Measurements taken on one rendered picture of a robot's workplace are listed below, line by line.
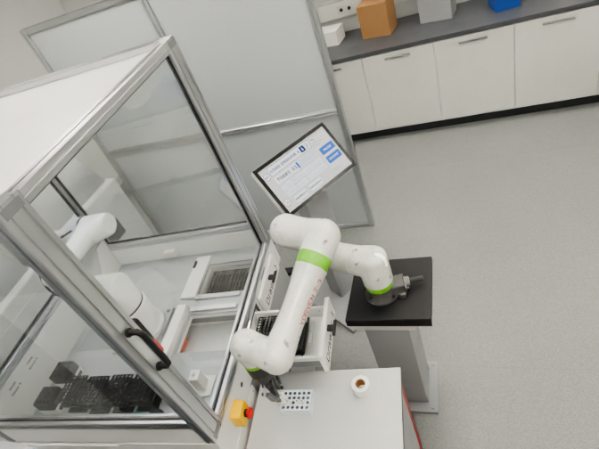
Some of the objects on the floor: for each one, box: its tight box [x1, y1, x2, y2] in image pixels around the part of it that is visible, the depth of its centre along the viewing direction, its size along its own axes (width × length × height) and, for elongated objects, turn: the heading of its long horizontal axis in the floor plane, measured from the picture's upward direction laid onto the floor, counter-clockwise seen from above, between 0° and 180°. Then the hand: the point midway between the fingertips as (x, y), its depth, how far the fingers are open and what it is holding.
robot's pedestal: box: [350, 326, 439, 414], centre depth 220 cm, size 30×30×76 cm
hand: (280, 396), depth 167 cm, fingers closed, pressing on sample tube
